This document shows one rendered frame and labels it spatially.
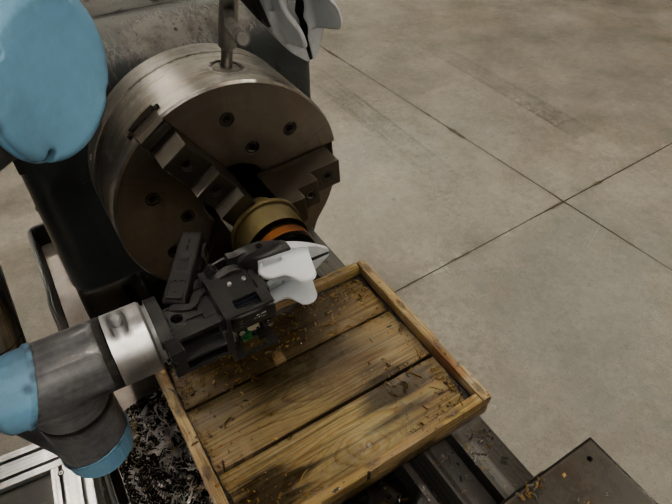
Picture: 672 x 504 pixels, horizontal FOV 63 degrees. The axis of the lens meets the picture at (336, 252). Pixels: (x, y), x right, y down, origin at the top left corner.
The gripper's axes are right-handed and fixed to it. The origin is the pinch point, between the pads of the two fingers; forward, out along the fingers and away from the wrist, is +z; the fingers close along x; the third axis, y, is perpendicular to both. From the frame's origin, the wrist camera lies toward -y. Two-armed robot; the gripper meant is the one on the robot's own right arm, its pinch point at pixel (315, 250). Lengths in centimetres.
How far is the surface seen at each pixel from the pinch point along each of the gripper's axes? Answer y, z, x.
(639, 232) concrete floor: -40, 174, -109
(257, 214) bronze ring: -5.5, -4.5, 3.6
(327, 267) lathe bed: -15.4, 10.5, -21.9
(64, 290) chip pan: -69, -32, -54
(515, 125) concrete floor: -129, 191, -109
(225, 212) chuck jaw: -7.1, -7.7, 4.1
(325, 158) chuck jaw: -12.5, 8.7, 2.6
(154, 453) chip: -16, -26, -51
